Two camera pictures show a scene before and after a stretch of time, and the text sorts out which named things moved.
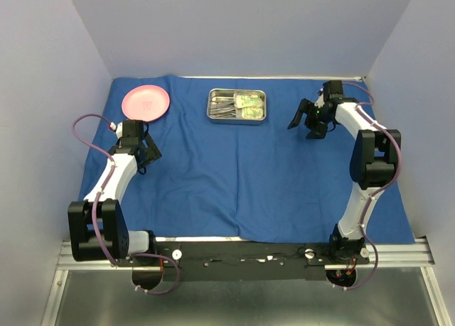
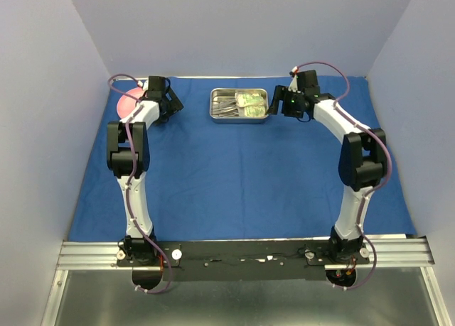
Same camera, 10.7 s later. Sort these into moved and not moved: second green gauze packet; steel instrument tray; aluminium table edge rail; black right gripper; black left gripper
Moved: black left gripper; black right gripper
Not moved: steel instrument tray; aluminium table edge rail; second green gauze packet
